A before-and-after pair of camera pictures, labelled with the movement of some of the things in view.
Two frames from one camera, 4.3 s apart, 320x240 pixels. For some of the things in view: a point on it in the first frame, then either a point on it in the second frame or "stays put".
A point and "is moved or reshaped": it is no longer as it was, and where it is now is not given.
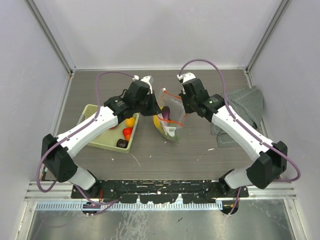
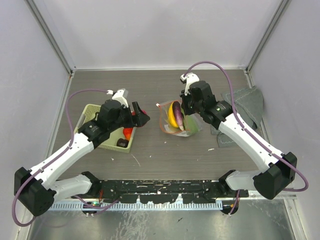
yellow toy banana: (158, 125) → (171, 116)
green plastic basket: (108, 138) stays put
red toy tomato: (127, 133) stays put
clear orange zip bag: (172, 115) is moved or reshaped
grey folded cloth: (247, 104) stays put
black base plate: (160, 191) stays put
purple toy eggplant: (165, 112) → (177, 109)
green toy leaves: (176, 136) → (191, 124)
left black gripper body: (144, 107) → (125, 119)
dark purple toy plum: (122, 143) stays put
